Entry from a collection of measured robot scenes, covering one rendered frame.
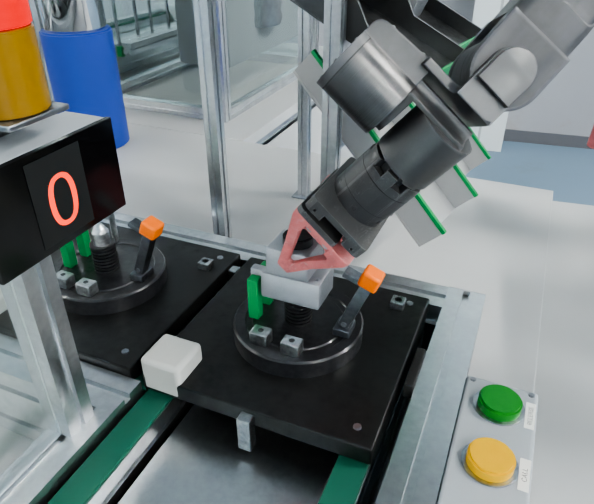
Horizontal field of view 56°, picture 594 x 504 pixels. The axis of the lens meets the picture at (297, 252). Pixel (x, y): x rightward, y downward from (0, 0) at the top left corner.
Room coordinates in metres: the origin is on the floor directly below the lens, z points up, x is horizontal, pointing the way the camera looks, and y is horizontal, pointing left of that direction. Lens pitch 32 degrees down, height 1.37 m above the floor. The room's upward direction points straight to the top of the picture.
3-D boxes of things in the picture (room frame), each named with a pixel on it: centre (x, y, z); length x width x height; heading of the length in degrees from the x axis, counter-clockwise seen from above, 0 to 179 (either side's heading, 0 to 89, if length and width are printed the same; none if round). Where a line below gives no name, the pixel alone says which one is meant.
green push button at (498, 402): (0.38, -0.19, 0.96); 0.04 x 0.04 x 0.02
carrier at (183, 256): (0.58, 0.23, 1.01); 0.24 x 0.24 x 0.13; 67
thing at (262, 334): (0.44, 0.04, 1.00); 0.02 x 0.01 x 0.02; 67
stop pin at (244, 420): (0.36, 0.05, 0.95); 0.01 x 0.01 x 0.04; 67
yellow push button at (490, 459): (0.32, -0.17, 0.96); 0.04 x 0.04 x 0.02
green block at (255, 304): (0.48, 0.04, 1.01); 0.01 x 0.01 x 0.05; 67
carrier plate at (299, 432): (0.48, 0.00, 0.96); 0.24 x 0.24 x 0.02; 67
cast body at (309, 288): (0.48, 0.01, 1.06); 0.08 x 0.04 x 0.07; 67
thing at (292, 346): (0.43, 0.01, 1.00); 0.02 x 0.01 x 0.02; 67
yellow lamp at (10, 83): (0.35, 0.18, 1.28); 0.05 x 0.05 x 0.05
